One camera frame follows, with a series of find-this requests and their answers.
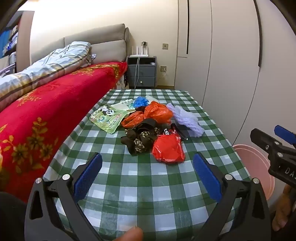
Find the shelf unit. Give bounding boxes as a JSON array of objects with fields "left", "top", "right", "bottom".
[{"left": 0, "top": 10, "right": 35, "bottom": 77}]

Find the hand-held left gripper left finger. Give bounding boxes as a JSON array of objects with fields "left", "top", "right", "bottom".
[{"left": 24, "top": 152, "right": 103, "bottom": 241}]

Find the grey nightstand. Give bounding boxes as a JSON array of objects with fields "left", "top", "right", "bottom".
[{"left": 126, "top": 56, "right": 158, "bottom": 88}]

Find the orange plastic bag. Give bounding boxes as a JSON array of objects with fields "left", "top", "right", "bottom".
[{"left": 121, "top": 101, "right": 174, "bottom": 128}]

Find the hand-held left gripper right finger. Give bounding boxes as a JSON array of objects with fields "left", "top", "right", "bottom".
[{"left": 193, "top": 152, "right": 271, "bottom": 241}]

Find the person's right hand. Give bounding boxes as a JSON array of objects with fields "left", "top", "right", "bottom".
[{"left": 272, "top": 184, "right": 294, "bottom": 232}]

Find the clear plastic wrapper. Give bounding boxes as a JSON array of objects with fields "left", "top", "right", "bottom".
[{"left": 146, "top": 95, "right": 161, "bottom": 105}]

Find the red floral blanket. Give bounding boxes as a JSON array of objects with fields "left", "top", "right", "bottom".
[{"left": 0, "top": 61, "right": 128, "bottom": 204}]

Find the panda print packet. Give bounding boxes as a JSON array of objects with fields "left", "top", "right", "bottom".
[{"left": 89, "top": 105, "right": 130, "bottom": 134}]

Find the white router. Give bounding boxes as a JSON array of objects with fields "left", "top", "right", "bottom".
[{"left": 129, "top": 45, "right": 148, "bottom": 57}]

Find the plaid quilt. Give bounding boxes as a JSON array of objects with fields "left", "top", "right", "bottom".
[{"left": 0, "top": 41, "right": 93, "bottom": 105}]

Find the white cable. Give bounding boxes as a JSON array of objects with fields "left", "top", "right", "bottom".
[{"left": 135, "top": 56, "right": 141, "bottom": 88}]

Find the person's left hand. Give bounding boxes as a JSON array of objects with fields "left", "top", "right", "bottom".
[{"left": 114, "top": 227, "right": 144, "bottom": 241}]

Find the white wardrobe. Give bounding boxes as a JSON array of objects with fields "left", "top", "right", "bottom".
[{"left": 177, "top": 0, "right": 296, "bottom": 149}]

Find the red plastic bag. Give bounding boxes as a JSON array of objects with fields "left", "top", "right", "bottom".
[{"left": 152, "top": 134, "right": 186, "bottom": 164}]

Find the floral bed sheet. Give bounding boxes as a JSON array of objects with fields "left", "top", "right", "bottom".
[{"left": 115, "top": 76, "right": 127, "bottom": 90}]

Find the pink bucket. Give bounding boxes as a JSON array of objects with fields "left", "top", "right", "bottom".
[{"left": 232, "top": 144, "right": 277, "bottom": 201}]

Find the brown camouflage cloth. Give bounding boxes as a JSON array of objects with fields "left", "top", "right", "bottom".
[{"left": 121, "top": 118, "right": 162, "bottom": 155}]

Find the blue plastic bag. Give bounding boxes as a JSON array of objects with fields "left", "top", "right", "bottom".
[{"left": 134, "top": 96, "right": 151, "bottom": 108}]

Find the green and white packet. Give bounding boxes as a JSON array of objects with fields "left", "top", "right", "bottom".
[{"left": 111, "top": 98, "right": 137, "bottom": 112}]

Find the green checkered tablecloth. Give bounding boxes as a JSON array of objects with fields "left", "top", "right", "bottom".
[{"left": 43, "top": 88, "right": 252, "bottom": 241}]

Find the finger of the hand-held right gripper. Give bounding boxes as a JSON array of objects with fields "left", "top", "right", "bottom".
[
  {"left": 274, "top": 125, "right": 296, "bottom": 146},
  {"left": 250, "top": 128, "right": 283, "bottom": 158}
]

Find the beige cushion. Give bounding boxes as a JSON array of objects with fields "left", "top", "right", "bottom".
[{"left": 90, "top": 40, "right": 127, "bottom": 64}]

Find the beige upholstered headboard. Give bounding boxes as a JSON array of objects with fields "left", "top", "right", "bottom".
[{"left": 31, "top": 23, "right": 130, "bottom": 64}]

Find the black snack wrapper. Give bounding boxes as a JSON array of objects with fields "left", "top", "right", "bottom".
[{"left": 162, "top": 124, "right": 189, "bottom": 141}]

